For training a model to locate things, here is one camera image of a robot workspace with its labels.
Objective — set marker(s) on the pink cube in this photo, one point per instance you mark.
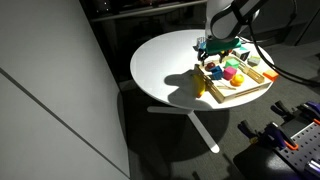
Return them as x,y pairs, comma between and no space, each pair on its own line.
229,72

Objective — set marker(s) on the purple clamp with orange tip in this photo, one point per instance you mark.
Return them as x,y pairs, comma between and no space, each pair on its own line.
273,134

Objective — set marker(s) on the black teal cube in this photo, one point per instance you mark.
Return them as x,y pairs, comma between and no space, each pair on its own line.
241,52

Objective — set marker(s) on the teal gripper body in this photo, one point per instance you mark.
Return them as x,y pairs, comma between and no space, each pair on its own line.
216,46

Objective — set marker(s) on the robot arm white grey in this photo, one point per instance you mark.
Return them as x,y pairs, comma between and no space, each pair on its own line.
225,19

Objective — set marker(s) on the round white table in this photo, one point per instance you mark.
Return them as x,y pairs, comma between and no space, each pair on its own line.
163,68

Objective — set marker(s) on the black mounting table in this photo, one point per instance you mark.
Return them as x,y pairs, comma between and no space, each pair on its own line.
259,162

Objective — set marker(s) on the wooden tray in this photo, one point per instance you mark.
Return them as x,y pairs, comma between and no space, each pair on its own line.
221,90

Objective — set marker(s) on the black perforated breadboard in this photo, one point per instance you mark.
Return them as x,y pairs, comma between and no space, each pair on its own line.
305,160

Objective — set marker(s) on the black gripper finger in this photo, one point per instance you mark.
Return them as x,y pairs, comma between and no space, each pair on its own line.
223,54
202,56

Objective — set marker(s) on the yellow banana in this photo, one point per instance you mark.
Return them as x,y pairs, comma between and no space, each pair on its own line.
199,85

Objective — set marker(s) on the orange block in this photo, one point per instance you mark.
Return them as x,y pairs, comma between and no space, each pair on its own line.
271,75

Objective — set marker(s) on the dark red apple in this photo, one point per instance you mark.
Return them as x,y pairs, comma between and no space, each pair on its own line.
209,66

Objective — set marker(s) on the green block in tray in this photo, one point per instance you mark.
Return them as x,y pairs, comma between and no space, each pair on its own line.
232,63

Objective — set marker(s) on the grey green cube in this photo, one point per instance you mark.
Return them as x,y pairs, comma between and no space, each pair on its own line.
254,60

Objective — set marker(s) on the purple clamp far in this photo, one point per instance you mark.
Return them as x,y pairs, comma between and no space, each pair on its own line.
309,111

